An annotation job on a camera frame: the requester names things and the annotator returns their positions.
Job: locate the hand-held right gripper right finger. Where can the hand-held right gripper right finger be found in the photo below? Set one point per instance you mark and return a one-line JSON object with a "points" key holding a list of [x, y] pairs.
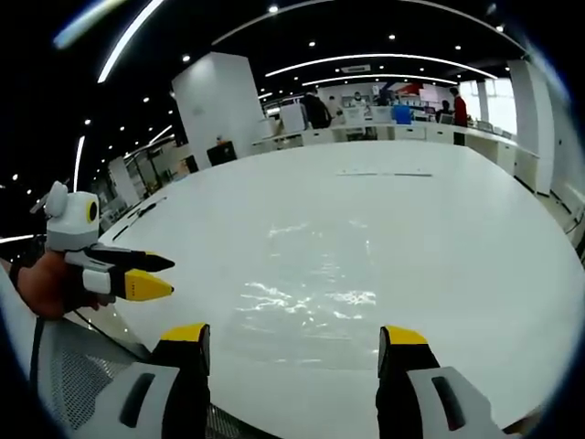
{"points": [[402, 393]]}

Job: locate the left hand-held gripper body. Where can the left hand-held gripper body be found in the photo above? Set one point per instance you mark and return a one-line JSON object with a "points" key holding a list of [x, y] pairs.
{"points": [[71, 224]]}

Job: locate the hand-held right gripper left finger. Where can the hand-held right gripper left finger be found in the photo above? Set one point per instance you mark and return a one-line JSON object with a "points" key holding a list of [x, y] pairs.
{"points": [[183, 388]]}

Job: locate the clear food packaging bag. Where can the clear food packaging bag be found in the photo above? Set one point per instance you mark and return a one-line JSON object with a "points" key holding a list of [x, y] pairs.
{"points": [[315, 249], [306, 320]]}

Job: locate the person's left hand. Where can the person's left hand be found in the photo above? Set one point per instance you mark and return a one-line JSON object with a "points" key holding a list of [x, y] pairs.
{"points": [[48, 285]]}

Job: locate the grey mesh chair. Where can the grey mesh chair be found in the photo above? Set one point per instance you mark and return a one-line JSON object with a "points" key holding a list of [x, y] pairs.
{"points": [[77, 366]]}

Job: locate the black office chair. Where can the black office chair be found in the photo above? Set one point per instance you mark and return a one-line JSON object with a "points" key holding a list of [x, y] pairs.
{"points": [[221, 153]]}

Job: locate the long white counter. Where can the long white counter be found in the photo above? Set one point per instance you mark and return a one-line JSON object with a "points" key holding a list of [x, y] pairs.
{"points": [[411, 132]]}

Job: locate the blue box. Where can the blue box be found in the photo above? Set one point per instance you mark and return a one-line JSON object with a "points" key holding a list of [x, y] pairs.
{"points": [[402, 114]]}

